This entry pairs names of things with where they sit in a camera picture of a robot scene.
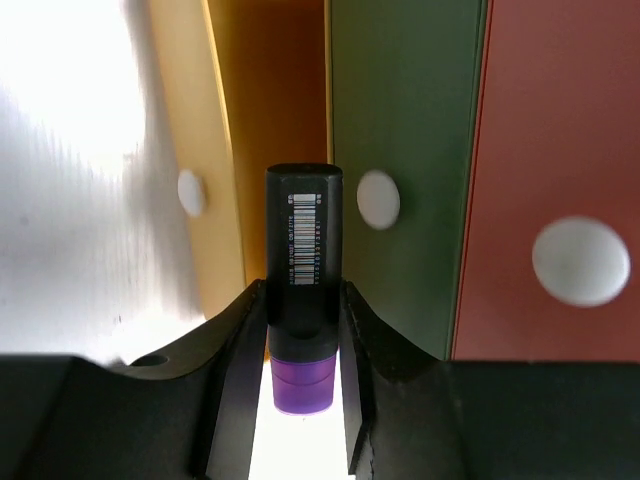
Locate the yellow bottom drawer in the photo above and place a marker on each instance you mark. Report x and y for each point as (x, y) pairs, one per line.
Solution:
(245, 86)

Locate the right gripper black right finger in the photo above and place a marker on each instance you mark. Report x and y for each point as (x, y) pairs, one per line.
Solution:
(408, 415)

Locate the green drawer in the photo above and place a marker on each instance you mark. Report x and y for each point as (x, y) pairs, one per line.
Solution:
(404, 78)

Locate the purple black highlighter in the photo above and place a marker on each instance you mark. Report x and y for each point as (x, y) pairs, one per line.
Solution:
(304, 226)

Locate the coral top drawer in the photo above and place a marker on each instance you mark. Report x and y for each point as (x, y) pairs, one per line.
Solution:
(551, 254)

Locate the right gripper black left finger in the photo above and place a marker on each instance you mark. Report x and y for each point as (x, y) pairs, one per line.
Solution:
(185, 411)

